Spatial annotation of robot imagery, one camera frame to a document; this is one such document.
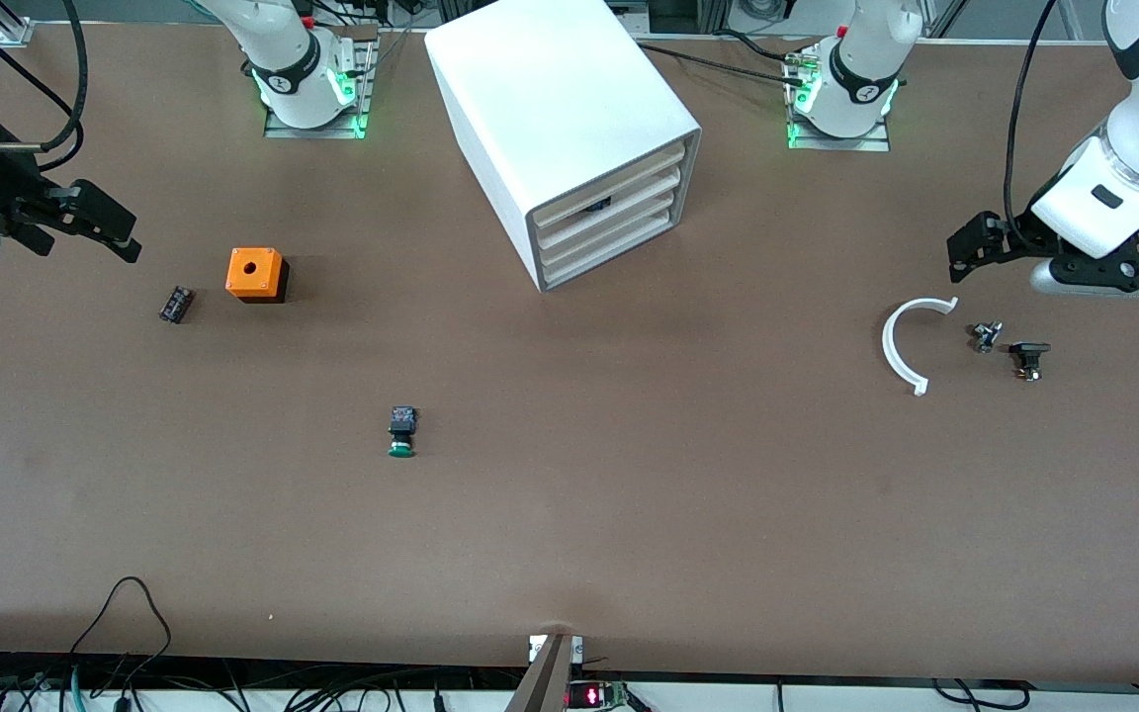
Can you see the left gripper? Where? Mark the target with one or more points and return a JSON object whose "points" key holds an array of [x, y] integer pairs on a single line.
{"points": [[1014, 237]]}

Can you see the white plastic drawer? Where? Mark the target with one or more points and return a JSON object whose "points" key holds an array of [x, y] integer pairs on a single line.
{"points": [[609, 247], [609, 183], [619, 213]]}

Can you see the white drawer cabinet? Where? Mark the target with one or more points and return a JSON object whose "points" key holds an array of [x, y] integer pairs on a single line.
{"points": [[550, 89]]}

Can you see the small silver metal part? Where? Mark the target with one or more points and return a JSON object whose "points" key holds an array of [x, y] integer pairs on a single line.
{"points": [[985, 336]]}

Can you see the dark brown cylindrical capacitor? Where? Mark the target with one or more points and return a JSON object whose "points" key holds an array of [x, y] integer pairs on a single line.
{"points": [[175, 303]]}

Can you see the device with red display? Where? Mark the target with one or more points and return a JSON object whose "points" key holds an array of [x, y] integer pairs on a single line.
{"points": [[594, 695]]}

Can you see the small black switch part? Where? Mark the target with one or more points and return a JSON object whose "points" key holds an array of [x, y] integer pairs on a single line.
{"points": [[1028, 356]]}

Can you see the white curved plastic bracket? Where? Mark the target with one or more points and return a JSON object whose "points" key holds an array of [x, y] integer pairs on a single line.
{"points": [[890, 346]]}

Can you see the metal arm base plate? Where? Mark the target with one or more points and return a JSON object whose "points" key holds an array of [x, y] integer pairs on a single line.
{"points": [[317, 127], [836, 143]]}

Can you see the orange button enclosure box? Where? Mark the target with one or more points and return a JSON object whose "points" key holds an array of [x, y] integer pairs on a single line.
{"points": [[253, 272]]}

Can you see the green push button switch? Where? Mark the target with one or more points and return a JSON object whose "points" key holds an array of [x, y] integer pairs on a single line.
{"points": [[402, 430]]}

